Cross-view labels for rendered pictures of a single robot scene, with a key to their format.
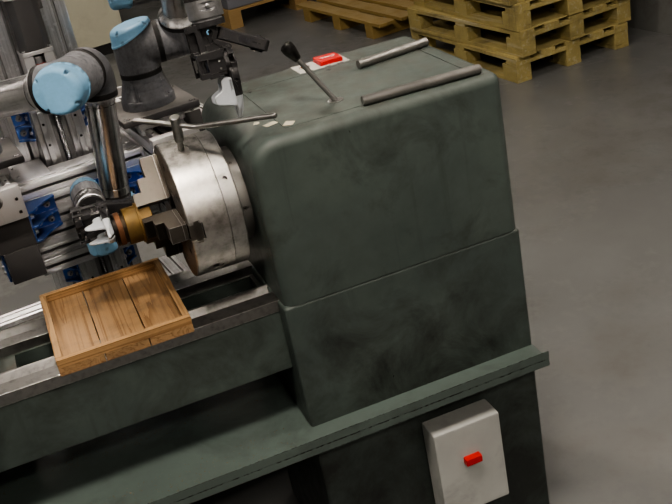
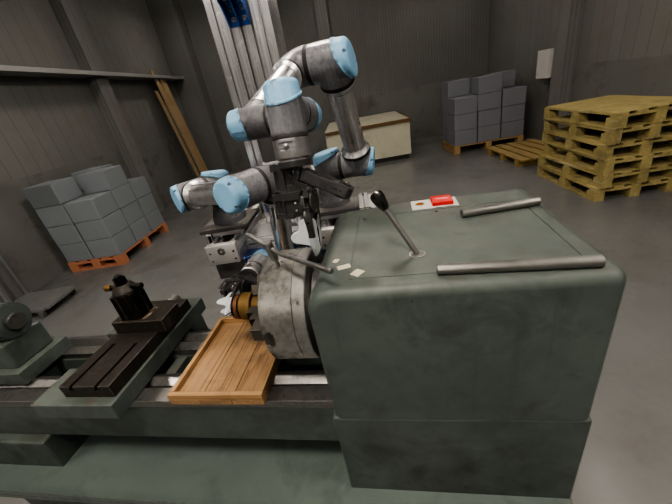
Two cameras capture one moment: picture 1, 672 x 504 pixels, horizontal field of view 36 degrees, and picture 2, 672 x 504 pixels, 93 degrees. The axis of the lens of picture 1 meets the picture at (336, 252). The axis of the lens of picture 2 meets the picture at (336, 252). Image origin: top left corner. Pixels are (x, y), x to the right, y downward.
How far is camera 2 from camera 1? 161 cm
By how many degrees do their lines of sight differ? 26
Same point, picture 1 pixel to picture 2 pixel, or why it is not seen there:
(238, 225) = (304, 343)
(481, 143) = (575, 341)
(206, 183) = (281, 303)
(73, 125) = not seen: hidden behind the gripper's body
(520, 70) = (597, 195)
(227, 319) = (293, 402)
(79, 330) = (212, 361)
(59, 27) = not seen: hidden behind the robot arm
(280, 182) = (332, 330)
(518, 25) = (604, 171)
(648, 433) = not seen: outside the picture
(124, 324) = (233, 371)
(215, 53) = (291, 195)
